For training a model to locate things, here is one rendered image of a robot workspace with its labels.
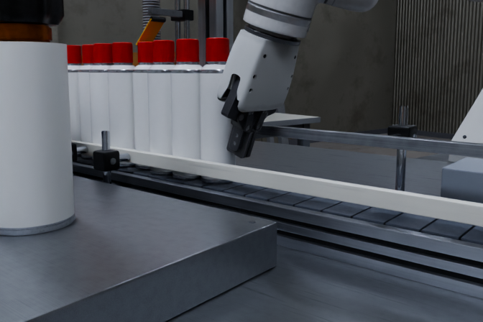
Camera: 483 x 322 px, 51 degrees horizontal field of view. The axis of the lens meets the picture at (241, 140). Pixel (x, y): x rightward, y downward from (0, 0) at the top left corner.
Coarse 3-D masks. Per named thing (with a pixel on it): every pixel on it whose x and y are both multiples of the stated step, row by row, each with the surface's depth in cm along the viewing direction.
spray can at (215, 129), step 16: (208, 48) 71; (224, 48) 71; (208, 64) 72; (224, 64) 72; (208, 80) 71; (208, 96) 71; (208, 112) 72; (208, 128) 72; (224, 128) 72; (208, 144) 72; (224, 144) 72; (208, 160) 72; (224, 160) 72
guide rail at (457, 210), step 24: (96, 144) 86; (168, 168) 75; (192, 168) 72; (216, 168) 69; (240, 168) 66; (312, 192) 59; (336, 192) 57; (360, 192) 55; (384, 192) 54; (408, 192) 53; (432, 216) 51; (456, 216) 49; (480, 216) 48
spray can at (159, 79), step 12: (156, 48) 77; (168, 48) 77; (156, 60) 77; (168, 60) 77; (156, 72) 76; (168, 72) 76; (156, 84) 77; (168, 84) 77; (156, 96) 77; (168, 96) 77; (156, 108) 77; (168, 108) 77; (156, 120) 77; (168, 120) 77; (156, 132) 78; (168, 132) 78; (156, 144) 78; (168, 144) 78; (156, 168) 79
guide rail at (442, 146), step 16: (272, 128) 71; (288, 128) 70; (304, 128) 69; (368, 144) 63; (384, 144) 61; (400, 144) 60; (416, 144) 59; (432, 144) 58; (448, 144) 56; (464, 144) 55; (480, 144) 54
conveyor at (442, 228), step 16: (80, 160) 91; (144, 176) 79; (160, 176) 78; (224, 192) 69; (240, 192) 68; (256, 192) 68; (272, 192) 68; (288, 192) 68; (304, 208) 61; (320, 208) 60; (336, 208) 60; (352, 208) 60; (368, 208) 60; (384, 224) 55; (400, 224) 54; (416, 224) 54; (432, 224) 54; (448, 224) 54; (464, 224) 54; (464, 240) 49; (480, 240) 49
